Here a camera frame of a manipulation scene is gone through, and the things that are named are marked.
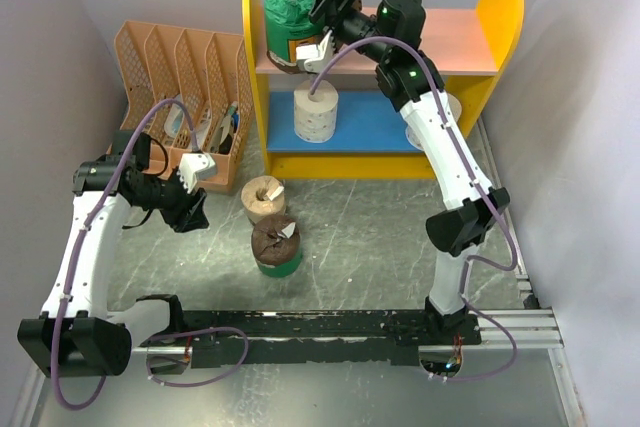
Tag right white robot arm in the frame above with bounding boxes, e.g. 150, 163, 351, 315
296, 0, 510, 345

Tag orange plastic file organizer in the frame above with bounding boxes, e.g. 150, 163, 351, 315
114, 21, 254, 193

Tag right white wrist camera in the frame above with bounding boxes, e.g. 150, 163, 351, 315
296, 30, 339, 74

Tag aluminium rail frame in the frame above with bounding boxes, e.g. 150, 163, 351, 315
35, 121, 566, 353

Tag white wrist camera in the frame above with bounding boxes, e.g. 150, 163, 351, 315
296, 30, 339, 74
178, 152, 217, 194

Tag white floral toilet paper roll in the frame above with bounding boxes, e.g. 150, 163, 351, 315
405, 92, 462, 151

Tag white dotted toilet paper roll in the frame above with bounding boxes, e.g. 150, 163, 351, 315
293, 80, 339, 143

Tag items in file organizer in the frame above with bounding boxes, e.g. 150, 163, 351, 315
160, 101, 239, 155

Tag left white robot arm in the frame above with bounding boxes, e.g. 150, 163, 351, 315
17, 131, 217, 377

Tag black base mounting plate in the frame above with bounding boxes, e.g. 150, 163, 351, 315
143, 309, 481, 368

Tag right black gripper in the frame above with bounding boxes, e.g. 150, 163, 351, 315
307, 0, 391, 64

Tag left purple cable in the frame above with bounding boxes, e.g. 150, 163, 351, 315
49, 98, 250, 411

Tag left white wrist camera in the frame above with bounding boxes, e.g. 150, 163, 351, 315
178, 152, 217, 194

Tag brown green paper roll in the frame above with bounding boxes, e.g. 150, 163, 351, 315
251, 214, 302, 278

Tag beige wrapped paper roll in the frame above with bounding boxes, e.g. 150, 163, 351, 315
241, 175, 287, 224

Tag yellow pink blue shelf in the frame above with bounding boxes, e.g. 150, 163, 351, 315
241, 0, 526, 181

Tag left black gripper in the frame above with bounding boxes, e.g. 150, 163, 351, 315
134, 165, 210, 233

